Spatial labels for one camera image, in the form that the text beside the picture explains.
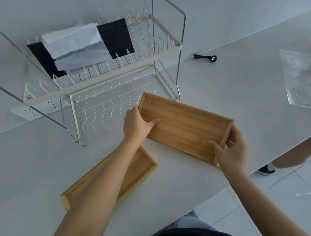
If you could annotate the person's right hand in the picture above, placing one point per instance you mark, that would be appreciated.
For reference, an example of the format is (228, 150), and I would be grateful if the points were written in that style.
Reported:
(234, 158)

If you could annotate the person's left hand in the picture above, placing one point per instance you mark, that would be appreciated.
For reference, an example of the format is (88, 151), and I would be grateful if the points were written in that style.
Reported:
(134, 126)

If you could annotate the person's left thumb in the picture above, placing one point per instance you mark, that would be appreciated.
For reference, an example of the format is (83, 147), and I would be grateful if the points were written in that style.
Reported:
(153, 122)

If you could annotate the person's right thumb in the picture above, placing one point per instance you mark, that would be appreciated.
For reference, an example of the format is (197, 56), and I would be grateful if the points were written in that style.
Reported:
(217, 146)

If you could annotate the bamboo tray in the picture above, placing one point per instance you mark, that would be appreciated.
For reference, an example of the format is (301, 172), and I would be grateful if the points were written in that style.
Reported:
(184, 124)
(132, 175)

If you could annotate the person's right forearm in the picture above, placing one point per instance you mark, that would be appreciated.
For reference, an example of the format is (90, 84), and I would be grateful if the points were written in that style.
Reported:
(260, 209)

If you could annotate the person's left forearm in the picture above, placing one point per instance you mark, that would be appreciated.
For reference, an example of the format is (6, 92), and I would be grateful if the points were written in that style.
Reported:
(97, 187)

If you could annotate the dark sneaker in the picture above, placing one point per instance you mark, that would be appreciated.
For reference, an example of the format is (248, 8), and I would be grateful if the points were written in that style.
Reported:
(266, 170)

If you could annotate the person's bare leg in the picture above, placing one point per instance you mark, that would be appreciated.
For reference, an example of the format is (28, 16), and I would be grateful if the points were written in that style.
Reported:
(292, 155)

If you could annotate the person's dark clothing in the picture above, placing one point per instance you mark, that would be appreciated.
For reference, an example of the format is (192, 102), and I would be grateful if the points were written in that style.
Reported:
(192, 227)

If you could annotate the black woven mat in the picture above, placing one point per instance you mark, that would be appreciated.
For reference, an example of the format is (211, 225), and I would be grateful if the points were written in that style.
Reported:
(116, 39)

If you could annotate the clear plastic bag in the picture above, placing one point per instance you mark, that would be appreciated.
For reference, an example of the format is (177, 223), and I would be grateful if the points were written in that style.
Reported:
(297, 77)

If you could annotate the white and grey cloth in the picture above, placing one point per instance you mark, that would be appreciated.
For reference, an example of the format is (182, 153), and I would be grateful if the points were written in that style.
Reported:
(77, 46)

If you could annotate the white wall power socket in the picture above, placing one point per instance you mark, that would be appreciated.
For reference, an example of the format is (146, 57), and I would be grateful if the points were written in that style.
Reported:
(29, 112)

